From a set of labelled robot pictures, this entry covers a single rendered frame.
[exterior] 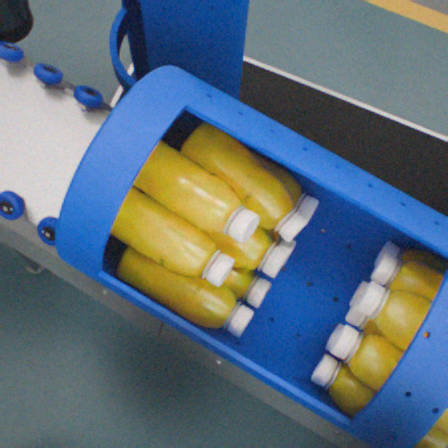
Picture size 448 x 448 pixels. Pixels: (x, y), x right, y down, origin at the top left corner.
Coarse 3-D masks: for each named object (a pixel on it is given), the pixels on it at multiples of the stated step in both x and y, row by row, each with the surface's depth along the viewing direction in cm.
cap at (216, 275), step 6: (222, 258) 88; (228, 258) 88; (216, 264) 87; (222, 264) 87; (228, 264) 88; (210, 270) 88; (216, 270) 87; (222, 270) 87; (228, 270) 89; (210, 276) 88; (216, 276) 87; (222, 276) 87; (216, 282) 88; (222, 282) 90
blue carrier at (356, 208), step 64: (128, 128) 79; (192, 128) 102; (256, 128) 83; (128, 192) 79; (320, 192) 99; (384, 192) 82; (64, 256) 87; (320, 256) 103; (256, 320) 100; (320, 320) 102; (384, 384) 76
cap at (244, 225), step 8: (240, 216) 85; (248, 216) 85; (256, 216) 85; (232, 224) 85; (240, 224) 85; (248, 224) 84; (256, 224) 87; (232, 232) 85; (240, 232) 85; (248, 232) 86; (240, 240) 85
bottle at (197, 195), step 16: (160, 144) 89; (160, 160) 87; (176, 160) 87; (192, 160) 89; (144, 176) 88; (160, 176) 87; (176, 176) 86; (192, 176) 86; (208, 176) 86; (144, 192) 89; (160, 192) 87; (176, 192) 86; (192, 192) 85; (208, 192) 85; (224, 192) 85; (176, 208) 87; (192, 208) 85; (208, 208) 85; (224, 208) 85; (240, 208) 86; (192, 224) 87; (208, 224) 86; (224, 224) 86
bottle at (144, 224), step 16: (128, 208) 88; (144, 208) 88; (160, 208) 89; (128, 224) 88; (144, 224) 87; (160, 224) 87; (176, 224) 88; (128, 240) 89; (144, 240) 88; (160, 240) 87; (176, 240) 87; (192, 240) 87; (208, 240) 88; (160, 256) 88; (176, 256) 87; (192, 256) 87; (208, 256) 88; (176, 272) 89; (192, 272) 88
